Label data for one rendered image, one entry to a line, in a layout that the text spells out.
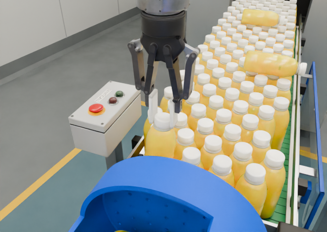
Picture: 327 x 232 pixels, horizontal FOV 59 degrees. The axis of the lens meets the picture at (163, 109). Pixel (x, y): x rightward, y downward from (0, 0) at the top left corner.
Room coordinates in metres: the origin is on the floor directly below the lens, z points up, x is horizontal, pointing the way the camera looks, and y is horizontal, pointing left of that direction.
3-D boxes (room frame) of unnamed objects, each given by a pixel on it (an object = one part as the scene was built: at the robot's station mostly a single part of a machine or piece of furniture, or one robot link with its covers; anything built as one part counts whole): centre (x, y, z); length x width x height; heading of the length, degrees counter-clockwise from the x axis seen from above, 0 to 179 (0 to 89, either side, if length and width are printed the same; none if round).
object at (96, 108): (0.60, 0.17, 1.11); 0.04 x 0.04 x 0.01
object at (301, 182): (0.47, -0.33, 0.94); 0.03 x 0.02 x 0.08; 158
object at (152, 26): (0.50, 0.00, 1.33); 0.08 x 0.07 x 0.09; 68
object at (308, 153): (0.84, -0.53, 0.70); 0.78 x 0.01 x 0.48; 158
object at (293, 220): (1.09, -0.56, 0.96); 1.60 x 0.01 x 0.03; 158
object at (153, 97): (0.50, 0.02, 1.18); 0.03 x 0.01 x 0.07; 158
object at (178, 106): (0.48, -0.04, 1.20); 0.03 x 0.01 x 0.05; 68
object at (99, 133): (0.65, 0.15, 1.05); 0.20 x 0.10 x 0.10; 158
